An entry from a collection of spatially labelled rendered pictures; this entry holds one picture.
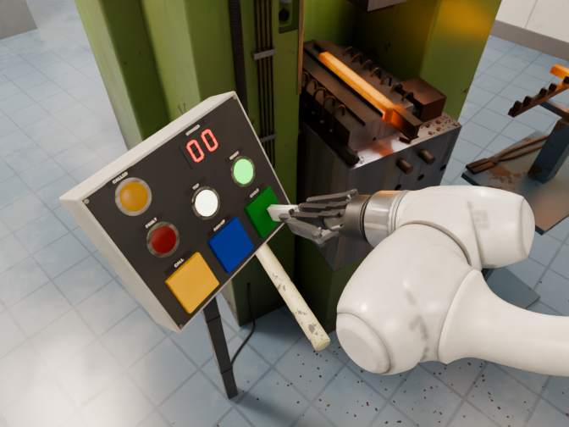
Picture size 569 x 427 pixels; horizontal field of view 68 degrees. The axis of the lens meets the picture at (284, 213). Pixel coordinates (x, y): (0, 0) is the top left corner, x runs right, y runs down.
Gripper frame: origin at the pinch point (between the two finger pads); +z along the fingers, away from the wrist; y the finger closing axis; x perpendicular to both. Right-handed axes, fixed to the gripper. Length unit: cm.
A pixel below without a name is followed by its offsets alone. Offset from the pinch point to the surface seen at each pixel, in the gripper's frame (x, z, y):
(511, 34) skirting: -76, 65, 331
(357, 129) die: -2.3, 6.8, 37.3
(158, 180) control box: 17.8, 5.4, -15.2
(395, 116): -3.7, 0.4, 44.9
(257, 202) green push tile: 3.1, 4.7, -0.9
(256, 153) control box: 10.6, 5.4, 4.5
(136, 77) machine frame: 29, 69, 25
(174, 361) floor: -67, 90, -14
